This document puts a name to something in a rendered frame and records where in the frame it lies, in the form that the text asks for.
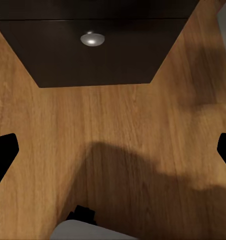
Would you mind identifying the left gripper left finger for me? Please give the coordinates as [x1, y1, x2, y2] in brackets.
[0, 133, 19, 181]

